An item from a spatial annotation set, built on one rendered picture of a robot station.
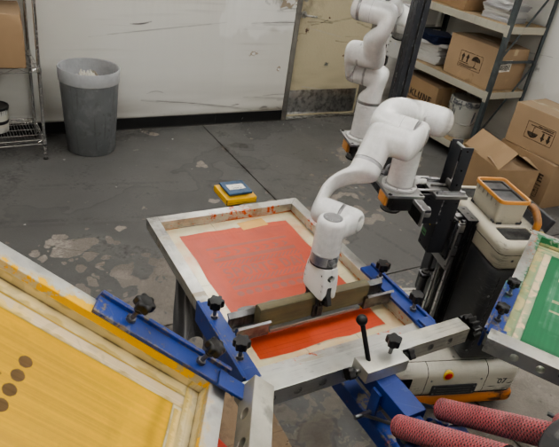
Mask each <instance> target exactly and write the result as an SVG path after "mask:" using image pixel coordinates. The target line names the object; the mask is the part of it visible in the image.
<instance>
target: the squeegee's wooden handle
mask: <svg viewBox="0 0 559 447"><path fill-rule="evenodd" d="M369 287H370V284H369V283H368V282H367V281H366V280H365V279H362V280H358V281H354V282H350V283H346V284H342V285H339V286H336V291H335V297H334V298H331V306H330V307H325V306H323V310H322V313H324V312H328V311H331V310H337V309H340V308H344V307H348V306H351V305H355V304H358V305H359V306H360V305H363V301H364V298H365V296H367V294H368V291H369ZM315 300H316V297H315V295H314V294H313V293H312V292H308V293H304V294H297V295H293V296H289V297H285V298H281V299H278V300H274V301H269V302H263V303H258V304H257V305H256V309H255V315H254V321H253V322H254V323H253V325H254V324H258V323H262V322H265V321H269V320H271V321H272V323H271V324H270V325H269V326H272V325H278V324H282V323H286V322H289V321H293V320H297V319H299V318H306V317H309V316H310V315H311V311H312V306H313V305H315Z"/></svg>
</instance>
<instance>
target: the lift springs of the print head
mask: <svg viewBox="0 0 559 447"><path fill-rule="evenodd" d="M421 404H422V405H423V406H424V407H428V408H431V409H434V414H435V417H436V418H437V419H438V420H442V421H444V422H448V423H452V424H454V425H458V426H462V427H467V428H471V429H475V430H477V431H481V432H485V433H487V434H491V435H496V436H500V437H504V438H507V439H510V440H514V441H518V442H520V443H527V444H530V445H533V446H537V447H538V443H539V439H540V437H541V435H542V434H543V432H544V431H545V429H546V428H547V427H548V426H549V425H550V424H551V423H553V422H554V421H556V420H558V419H559V413H557V414H556V415H555V416H554V417H553V420H552V421H547V420H540V419H536V418H532V417H528V416H523V415H519V414H515V413H511V412H504V411H500V410H495V409H491V408H487V407H483V406H479V405H474V404H467V403H463V402H459V401H454V400H451V399H446V398H439V399H437V401H436V402H435V404H434V405H431V404H425V403H421ZM363 417H365V418H369V419H371V420H376V421H379V422H382V423H385V424H388V425H390V431H391V433H392V434H393V436H395V437H396V438H398V439H401V440H404V441H407V442H409V443H414V444H417V445H420V446H422V447H514V446H512V445H510V444H506V443H501V442H498V441H494V440H492V439H488V438H484V437H482V436H478V435H472V434H470V433H466V432H462V431H460V430H456V429H453V428H449V427H444V426H440V425H438V424H434V423H431V422H427V421H425V420H419V419H416V418H412V417H409V416H405V415H403V414H398V415H396V416H395V417H394V418H393V419H392V421H388V420H383V419H380V418H377V417H375V416H371V415H368V414H365V413H363Z"/></svg>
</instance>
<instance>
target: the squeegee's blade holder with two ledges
mask: <svg viewBox="0 0 559 447"><path fill-rule="evenodd" d="M359 308H360V306H359V305H358V304H355V305H351V306H348V307H344V308H340V309H337V310H331V311H328V312H324V313H321V315H320V316H316V317H313V318H312V317H311V316H309V317H306V318H299V319H297V320H293V321H289V322H286V323H282V324H278V325H272V326H269V333H271V332H275V331H278V330H282V329H286V328H289V327H292V326H296V325H302V324H305V323H309V322H312V321H316V320H320V319H323V318H329V317H332V316H336V315H340V314H343V313H346V312H350V311H354V310H359Z"/></svg>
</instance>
